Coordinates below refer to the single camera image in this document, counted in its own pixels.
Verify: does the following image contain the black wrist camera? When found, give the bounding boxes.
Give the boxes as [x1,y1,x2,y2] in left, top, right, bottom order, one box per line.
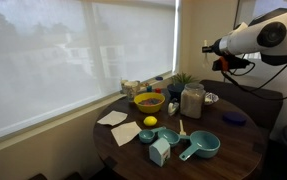
[211,54,251,73]

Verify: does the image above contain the small white paper napkin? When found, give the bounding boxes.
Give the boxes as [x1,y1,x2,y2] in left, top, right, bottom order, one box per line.
[96,110,129,127]

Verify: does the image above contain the green spiky plant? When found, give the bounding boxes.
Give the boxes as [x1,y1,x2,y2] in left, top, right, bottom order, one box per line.
[170,72,199,86]

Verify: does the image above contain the dark blue round lid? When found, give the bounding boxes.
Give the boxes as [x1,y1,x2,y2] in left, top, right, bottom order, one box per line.
[222,111,248,127]

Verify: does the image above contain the large teal measuring cup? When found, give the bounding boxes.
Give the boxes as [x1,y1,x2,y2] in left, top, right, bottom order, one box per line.
[178,130,222,162]

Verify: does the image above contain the small teal measuring cup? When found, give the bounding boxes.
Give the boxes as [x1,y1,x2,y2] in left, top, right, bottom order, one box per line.
[138,126,167,145]

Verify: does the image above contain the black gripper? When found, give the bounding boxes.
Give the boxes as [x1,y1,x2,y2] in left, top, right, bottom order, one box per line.
[201,38,225,57]

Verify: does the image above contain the large white paper napkin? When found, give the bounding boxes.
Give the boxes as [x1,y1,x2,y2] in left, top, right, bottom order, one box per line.
[110,121,143,148]

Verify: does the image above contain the toy milk carton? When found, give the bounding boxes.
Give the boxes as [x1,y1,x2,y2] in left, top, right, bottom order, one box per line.
[148,137,172,168]

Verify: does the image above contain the glass sugar jar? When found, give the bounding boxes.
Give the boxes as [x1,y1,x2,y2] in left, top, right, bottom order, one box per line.
[179,83,207,120]

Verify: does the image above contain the dark blue bowl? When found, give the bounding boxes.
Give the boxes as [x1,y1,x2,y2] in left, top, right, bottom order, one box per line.
[166,82,186,100]

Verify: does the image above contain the yellow bowl with candies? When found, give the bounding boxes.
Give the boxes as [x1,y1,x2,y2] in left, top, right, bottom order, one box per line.
[133,92,167,115]

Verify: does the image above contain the small white dispenser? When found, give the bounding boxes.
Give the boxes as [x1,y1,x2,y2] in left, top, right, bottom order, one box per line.
[167,97,181,117]

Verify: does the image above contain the orange cable wrap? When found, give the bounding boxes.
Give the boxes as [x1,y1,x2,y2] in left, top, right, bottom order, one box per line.
[218,55,230,73]

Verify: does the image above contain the wide sheer window shade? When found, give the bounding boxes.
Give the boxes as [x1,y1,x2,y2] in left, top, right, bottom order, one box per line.
[0,0,178,145]

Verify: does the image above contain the patterned paper cup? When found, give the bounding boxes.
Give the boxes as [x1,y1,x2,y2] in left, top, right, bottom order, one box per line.
[123,80,141,103]

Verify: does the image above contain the dark chair back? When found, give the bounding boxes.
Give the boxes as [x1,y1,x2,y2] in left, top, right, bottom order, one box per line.
[28,173,48,180]

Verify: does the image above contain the yellow lemon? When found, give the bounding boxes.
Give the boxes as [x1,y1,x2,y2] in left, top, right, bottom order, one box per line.
[143,115,158,127]

